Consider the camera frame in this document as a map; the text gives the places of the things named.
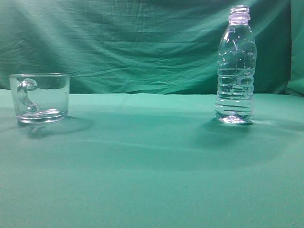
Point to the clear plastic water bottle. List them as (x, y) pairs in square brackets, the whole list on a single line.
[(236, 63)]

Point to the green table cloth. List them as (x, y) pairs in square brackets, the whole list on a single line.
[(153, 161)]

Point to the clear glass mug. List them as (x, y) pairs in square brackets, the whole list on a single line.
[(40, 98)]

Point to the green backdrop cloth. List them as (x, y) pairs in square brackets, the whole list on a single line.
[(116, 46)]

